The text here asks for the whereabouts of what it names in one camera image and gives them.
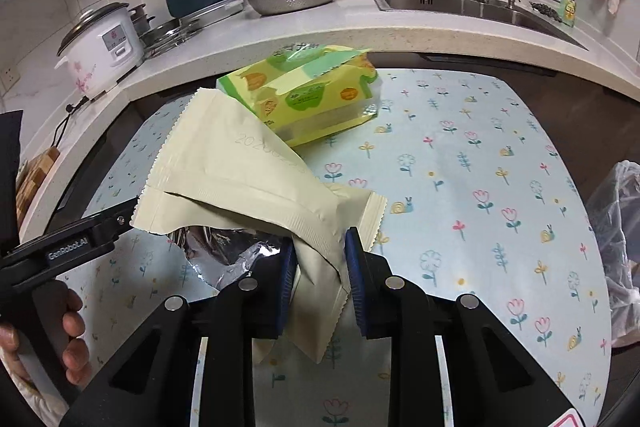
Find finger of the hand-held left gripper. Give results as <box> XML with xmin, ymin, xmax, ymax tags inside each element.
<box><xmin>92</xmin><ymin>199</ymin><xmax>139</xmax><ymax>254</ymax></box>

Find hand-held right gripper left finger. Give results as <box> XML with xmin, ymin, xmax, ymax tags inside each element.
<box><xmin>59</xmin><ymin>239</ymin><xmax>301</xmax><ymax>427</ymax></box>

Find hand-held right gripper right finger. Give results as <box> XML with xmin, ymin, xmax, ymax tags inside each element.
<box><xmin>344</xmin><ymin>227</ymin><xmax>583</xmax><ymax>427</ymax></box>

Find beige foil-lined wrapper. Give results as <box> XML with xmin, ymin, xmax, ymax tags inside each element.
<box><xmin>130</xmin><ymin>87</ymin><xmax>389</xmax><ymax>366</ymax></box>

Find trash bin with plastic liner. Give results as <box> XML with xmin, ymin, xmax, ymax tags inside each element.
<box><xmin>585</xmin><ymin>161</ymin><xmax>640</xmax><ymax>349</ymax></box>

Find person's left hand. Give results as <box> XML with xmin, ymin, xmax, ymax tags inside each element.
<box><xmin>0</xmin><ymin>288</ymin><xmax>97</xmax><ymax>386</ymax></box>

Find wooden cutting board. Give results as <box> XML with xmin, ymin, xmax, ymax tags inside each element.
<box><xmin>15</xmin><ymin>146</ymin><xmax>61</xmax><ymax>234</ymax></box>

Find table with floral tablecloth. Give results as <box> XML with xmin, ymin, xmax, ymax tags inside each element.
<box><xmin>62</xmin><ymin>67</ymin><xmax>617</xmax><ymax>427</ymax></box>

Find white rice cooker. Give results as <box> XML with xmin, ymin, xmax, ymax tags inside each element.
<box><xmin>55</xmin><ymin>2</ymin><xmax>146</xmax><ymax>100</ymax></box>

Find green wet wipes packet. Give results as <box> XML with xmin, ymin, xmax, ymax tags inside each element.
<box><xmin>216</xmin><ymin>44</ymin><xmax>384</xmax><ymax>148</ymax></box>

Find stacked steel pots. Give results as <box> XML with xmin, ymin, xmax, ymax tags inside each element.
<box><xmin>127</xmin><ymin>3</ymin><xmax>151</xmax><ymax>36</ymax></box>

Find stainless steel sink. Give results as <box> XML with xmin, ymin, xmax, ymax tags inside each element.
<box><xmin>367</xmin><ymin>0</ymin><xmax>589</xmax><ymax>52</ymax></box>

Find dark mesh scrubber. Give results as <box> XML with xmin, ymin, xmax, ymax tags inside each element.
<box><xmin>529</xmin><ymin>1</ymin><xmax>564</xmax><ymax>20</ymax></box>

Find green dish soap bottle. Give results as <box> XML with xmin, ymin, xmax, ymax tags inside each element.
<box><xmin>559</xmin><ymin>0</ymin><xmax>579</xmax><ymax>28</ymax></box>

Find black power cord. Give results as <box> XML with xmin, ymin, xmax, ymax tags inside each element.
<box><xmin>52</xmin><ymin>94</ymin><xmax>101</xmax><ymax>148</ymax></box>

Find white wall socket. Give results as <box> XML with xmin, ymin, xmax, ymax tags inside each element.
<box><xmin>0</xmin><ymin>66</ymin><xmax>21</xmax><ymax>94</ymax></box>

